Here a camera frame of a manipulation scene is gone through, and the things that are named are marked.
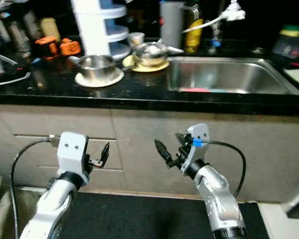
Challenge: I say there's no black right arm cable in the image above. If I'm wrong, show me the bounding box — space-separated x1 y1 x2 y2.
192 138 248 199

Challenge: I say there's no orange and black gadget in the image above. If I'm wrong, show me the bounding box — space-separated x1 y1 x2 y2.
34 36 61 58

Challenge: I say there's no white spoon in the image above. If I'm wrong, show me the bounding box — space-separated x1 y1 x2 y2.
166 46 185 55

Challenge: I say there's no white purifier hose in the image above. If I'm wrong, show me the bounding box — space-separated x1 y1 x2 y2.
182 16 225 34

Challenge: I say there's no orange box gadget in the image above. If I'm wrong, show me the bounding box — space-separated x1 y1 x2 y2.
60 38 82 56

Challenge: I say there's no grey cylindrical water purifier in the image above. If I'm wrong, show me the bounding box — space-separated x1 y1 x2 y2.
159 1 200 49

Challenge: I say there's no white faucet diverter head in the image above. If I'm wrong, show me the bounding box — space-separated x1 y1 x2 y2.
222 1 247 21

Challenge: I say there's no red plate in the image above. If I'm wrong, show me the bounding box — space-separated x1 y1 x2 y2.
179 88 225 94

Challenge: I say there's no small steel bowl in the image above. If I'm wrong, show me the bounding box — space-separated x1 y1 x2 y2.
76 54 123 82

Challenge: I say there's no yellow green sponge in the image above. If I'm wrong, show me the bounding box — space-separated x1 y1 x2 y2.
279 25 299 38

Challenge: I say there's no metal spoon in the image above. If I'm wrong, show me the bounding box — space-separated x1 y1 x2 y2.
68 55 83 65

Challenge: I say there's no large steel bowl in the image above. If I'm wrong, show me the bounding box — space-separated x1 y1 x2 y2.
131 41 170 68

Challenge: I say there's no pale cloth with red string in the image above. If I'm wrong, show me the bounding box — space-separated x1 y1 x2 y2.
284 67 299 89

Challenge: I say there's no green woven sack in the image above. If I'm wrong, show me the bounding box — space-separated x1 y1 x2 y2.
0 174 39 239

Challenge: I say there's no yellow tin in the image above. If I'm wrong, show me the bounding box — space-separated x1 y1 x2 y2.
40 18 61 41

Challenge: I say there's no black floor mat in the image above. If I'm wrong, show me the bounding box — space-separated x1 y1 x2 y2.
55 191 270 239

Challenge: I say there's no stainless steel sink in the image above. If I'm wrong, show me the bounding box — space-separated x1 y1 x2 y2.
166 56 299 96

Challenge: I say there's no white printed cup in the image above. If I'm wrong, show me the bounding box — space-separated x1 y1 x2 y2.
127 32 146 48

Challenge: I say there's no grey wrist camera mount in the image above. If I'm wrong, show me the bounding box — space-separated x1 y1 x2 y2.
57 131 90 185
186 123 210 167

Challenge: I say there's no white charger cable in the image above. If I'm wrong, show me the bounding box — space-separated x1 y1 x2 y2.
0 72 31 90

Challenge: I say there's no yellow oil bottle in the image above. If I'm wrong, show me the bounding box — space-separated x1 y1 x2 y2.
184 15 204 54

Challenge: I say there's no clear plastic sponge container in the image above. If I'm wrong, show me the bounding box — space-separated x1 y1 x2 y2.
272 35 299 60

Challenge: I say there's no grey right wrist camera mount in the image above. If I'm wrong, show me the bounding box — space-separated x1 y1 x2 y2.
186 123 210 167

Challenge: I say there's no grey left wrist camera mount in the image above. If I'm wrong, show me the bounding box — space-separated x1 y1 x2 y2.
57 131 90 185

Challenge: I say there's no white tiered storage rack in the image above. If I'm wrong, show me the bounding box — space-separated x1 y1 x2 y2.
71 0 133 59

